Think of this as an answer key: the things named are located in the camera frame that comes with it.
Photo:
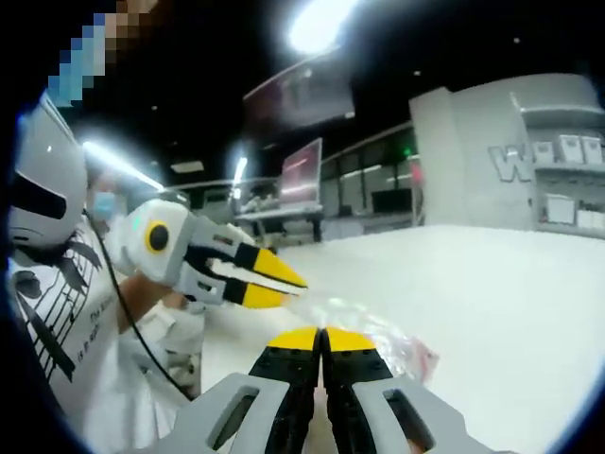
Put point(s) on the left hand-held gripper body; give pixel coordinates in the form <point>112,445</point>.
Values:
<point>142,246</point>

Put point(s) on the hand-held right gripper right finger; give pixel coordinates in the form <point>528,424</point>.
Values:
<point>354,378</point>

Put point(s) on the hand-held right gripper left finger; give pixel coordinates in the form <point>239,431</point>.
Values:
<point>283,378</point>

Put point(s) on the clear resealable bag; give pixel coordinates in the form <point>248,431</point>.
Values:
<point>397,350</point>

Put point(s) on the person's right hand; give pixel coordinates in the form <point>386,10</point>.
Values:
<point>321,425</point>

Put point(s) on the white background table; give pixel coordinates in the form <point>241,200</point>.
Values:
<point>279,215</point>

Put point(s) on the long tube lamp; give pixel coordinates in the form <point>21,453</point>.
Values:
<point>120,163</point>

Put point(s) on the red monitor screen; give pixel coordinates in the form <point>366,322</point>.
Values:
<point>302,175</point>

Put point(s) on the short tube lamp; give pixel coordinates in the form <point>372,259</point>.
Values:
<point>240,170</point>

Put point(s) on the grey chest device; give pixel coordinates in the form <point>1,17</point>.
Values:
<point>42,161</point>

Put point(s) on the person in white shirt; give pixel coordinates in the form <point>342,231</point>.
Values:
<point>94,378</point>

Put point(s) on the dark hanging sign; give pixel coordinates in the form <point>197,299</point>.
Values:
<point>302,94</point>

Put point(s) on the pink hanging sign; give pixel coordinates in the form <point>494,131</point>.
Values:
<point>417,176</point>

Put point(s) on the bright ceiling lamp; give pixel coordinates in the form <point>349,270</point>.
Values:
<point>321,23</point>

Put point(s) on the group of white storage bins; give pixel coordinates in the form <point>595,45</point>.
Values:
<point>574,149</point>

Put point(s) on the grey shelf unit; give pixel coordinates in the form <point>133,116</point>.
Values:
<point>558,113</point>

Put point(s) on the grey wall letter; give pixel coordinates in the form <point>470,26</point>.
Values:
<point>510,163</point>

